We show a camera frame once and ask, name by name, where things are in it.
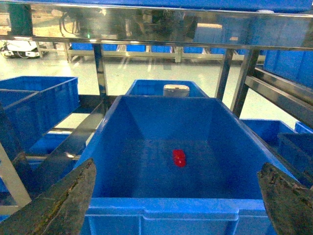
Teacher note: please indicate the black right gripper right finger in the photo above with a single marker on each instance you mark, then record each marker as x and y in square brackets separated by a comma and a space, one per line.
[288, 203]

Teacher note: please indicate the large blue left bin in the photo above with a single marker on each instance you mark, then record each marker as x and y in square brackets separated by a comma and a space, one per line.
[34, 113]

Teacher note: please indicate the large blue bin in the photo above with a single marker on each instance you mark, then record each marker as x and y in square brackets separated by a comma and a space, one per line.
[140, 191]
[34, 113]

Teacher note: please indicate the blue bin behind right bin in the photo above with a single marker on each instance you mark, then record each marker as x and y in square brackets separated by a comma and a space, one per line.
[155, 87]

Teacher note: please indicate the red one-stud toy block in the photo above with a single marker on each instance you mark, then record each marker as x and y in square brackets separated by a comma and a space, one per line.
[179, 157]

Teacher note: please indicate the blue bin behind bin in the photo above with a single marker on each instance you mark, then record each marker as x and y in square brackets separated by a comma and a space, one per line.
[42, 83]
[155, 87]

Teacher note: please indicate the stainless steel shelf rail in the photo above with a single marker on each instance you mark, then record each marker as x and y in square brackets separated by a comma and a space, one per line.
[150, 22]

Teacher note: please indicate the white canister in bin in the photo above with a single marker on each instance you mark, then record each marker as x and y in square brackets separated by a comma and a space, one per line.
[173, 90]

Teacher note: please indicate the blue bin behind left bin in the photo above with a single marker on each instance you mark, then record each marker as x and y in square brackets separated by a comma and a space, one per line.
[42, 83]

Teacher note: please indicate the large blue right bin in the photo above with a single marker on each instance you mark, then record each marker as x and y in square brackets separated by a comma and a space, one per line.
[140, 191]

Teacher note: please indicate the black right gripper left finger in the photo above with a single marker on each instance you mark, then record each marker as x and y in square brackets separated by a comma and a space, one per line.
[60, 210]

